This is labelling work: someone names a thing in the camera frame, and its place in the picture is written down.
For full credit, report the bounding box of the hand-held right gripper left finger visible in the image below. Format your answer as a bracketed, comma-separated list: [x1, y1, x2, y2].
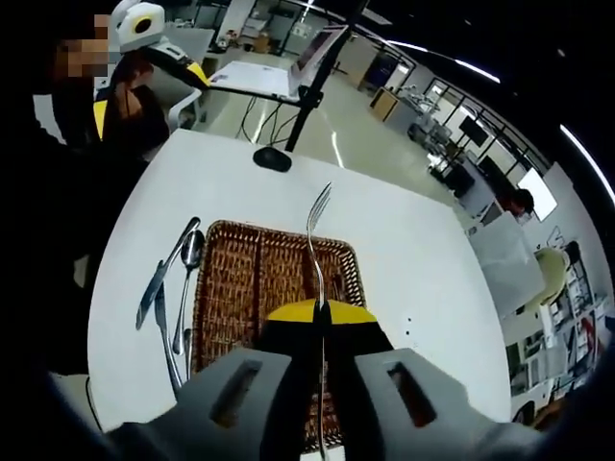
[108, 301, 323, 461]

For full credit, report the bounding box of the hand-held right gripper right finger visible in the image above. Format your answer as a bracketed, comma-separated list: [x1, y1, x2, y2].
[323, 298, 544, 461]

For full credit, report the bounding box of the wicker utensil storage basket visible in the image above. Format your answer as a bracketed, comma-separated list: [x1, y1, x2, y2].
[190, 219, 369, 448]

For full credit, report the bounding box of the silver fork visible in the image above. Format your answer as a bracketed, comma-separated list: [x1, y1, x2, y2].
[306, 181, 333, 461]

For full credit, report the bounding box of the silver knife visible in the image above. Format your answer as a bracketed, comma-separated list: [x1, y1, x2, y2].
[135, 216, 202, 331]
[154, 282, 186, 391]

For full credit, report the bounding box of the silver spoon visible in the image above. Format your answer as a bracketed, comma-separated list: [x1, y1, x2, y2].
[172, 230, 206, 356]

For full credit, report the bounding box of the person's left hand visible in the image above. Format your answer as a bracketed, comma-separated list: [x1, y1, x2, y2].
[113, 52, 160, 122]

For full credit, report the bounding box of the white office chair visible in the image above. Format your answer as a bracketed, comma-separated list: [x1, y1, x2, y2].
[165, 88, 213, 132]

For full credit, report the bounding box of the white side desk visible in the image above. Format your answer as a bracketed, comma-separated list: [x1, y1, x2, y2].
[209, 60, 302, 103]

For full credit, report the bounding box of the person in dark clothes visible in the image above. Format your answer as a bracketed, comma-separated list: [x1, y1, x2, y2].
[28, 90, 172, 380]

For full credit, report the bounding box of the black computer mouse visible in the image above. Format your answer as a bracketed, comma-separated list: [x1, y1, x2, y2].
[253, 146, 294, 171]

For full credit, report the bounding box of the black tripod stand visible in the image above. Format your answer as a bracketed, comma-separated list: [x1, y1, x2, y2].
[284, 0, 372, 153]

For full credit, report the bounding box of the monitor on stand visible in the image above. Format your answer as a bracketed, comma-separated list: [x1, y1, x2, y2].
[289, 23, 350, 93]

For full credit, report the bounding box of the translucent desk partition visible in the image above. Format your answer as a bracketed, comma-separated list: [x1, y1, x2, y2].
[480, 210, 547, 314]

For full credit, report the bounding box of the wooden cabinet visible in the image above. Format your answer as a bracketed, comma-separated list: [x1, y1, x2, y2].
[369, 85, 406, 124]

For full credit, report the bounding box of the white display screen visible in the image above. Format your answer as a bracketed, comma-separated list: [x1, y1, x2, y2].
[517, 167, 559, 223]

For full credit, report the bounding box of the short ceiling light strip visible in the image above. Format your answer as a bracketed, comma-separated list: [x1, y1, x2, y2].
[383, 40, 502, 84]

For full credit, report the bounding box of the long curved ceiling light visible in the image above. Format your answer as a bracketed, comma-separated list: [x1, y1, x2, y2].
[559, 123, 615, 203]

